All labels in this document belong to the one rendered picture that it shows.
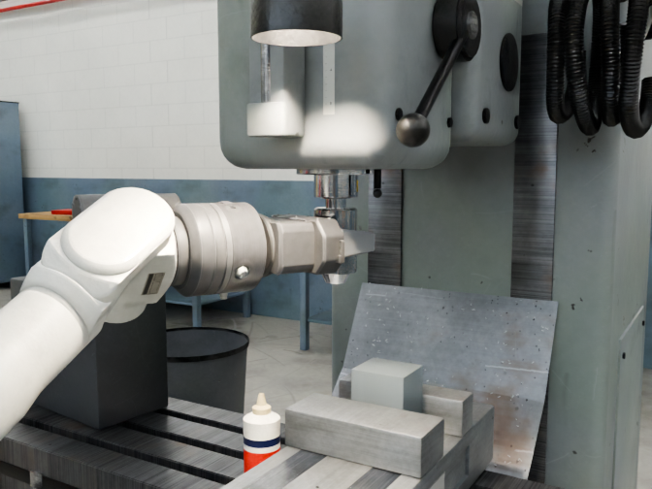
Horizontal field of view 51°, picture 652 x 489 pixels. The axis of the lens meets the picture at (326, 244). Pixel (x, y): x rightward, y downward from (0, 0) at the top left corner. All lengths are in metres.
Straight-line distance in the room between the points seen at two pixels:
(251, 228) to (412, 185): 0.50
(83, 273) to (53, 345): 0.06
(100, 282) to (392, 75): 0.31
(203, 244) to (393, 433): 0.25
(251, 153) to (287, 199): 5.14
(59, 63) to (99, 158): 1.13
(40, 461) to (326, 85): 0.60
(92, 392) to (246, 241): 0.42
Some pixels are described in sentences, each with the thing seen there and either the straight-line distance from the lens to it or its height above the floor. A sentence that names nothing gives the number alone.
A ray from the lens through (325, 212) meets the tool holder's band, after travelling 0.72.
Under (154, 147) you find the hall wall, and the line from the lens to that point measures 6.83.
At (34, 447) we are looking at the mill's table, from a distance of 0.98.
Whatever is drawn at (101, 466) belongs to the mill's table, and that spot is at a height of 0.96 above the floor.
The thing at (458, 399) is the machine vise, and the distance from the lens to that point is 0.75.
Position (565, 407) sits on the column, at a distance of 1.09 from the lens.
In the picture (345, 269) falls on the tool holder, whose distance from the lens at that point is 0.73.
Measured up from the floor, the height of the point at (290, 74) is 1.40.
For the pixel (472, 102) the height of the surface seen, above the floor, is 1.38.
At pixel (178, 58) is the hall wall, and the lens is 6.67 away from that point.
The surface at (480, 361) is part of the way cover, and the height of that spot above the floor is 1.03.
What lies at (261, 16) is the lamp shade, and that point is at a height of 1.42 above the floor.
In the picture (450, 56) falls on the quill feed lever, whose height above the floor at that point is 1.42.
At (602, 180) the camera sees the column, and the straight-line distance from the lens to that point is 1.02.
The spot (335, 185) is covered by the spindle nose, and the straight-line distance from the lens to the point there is 0.71.
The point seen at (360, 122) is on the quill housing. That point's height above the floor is 1.35.
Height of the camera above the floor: 1.31
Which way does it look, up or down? 6 degrees down
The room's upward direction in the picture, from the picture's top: straight up
